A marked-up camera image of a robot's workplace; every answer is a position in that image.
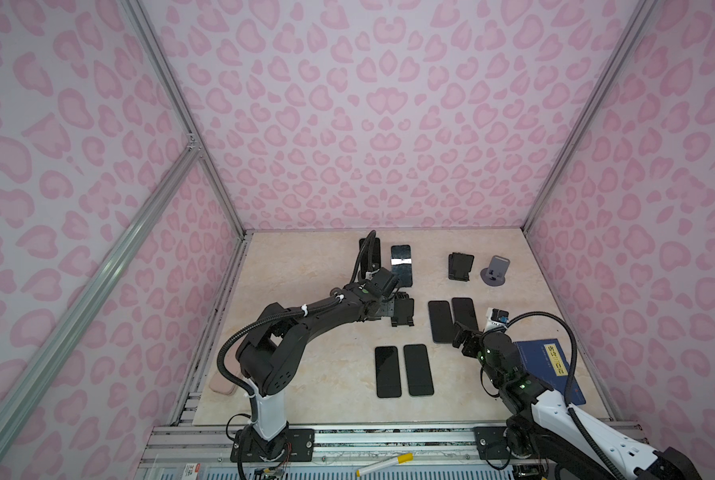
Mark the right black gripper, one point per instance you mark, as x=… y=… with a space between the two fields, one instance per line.
x=473 y=339

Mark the black phone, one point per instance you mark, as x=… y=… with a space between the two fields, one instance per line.
x=441 y=321
x=418 y=368
x=387 y=372
x=402 y=264
x=369 y=256

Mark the purple phone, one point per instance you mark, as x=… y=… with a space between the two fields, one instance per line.
x=464 y=313

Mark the grey round phone stand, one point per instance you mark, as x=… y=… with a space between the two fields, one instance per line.
x=496 y=273

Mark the black folding phone stand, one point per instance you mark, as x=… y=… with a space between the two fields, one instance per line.
x=460 y=266

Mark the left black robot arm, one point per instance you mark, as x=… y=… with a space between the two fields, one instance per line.
x=263 y=357

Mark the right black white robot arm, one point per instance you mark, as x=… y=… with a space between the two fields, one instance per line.
x=545 y=424

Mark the pink phone at left edge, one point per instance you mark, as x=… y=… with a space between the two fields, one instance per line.
x=220 y=385

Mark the blue book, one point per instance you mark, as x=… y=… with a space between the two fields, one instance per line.
x=544 y=360

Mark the white yellow marker pen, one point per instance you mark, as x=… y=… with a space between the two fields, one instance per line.
x=384 y=464

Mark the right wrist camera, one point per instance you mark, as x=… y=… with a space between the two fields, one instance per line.
x=497 y=320

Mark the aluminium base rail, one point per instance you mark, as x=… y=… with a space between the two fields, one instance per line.
x=441 y=450

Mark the right corner aluminium post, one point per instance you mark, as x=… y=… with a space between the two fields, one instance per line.
x=637 y=26

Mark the corner aluminium post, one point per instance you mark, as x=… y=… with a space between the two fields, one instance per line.
x=637 y=26
x=154 y=51

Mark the left corner aluminium post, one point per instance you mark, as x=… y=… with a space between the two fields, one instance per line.
x=154 y=51

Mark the diagonal aluminium frame bar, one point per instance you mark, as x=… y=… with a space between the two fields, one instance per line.
x=36 y=378

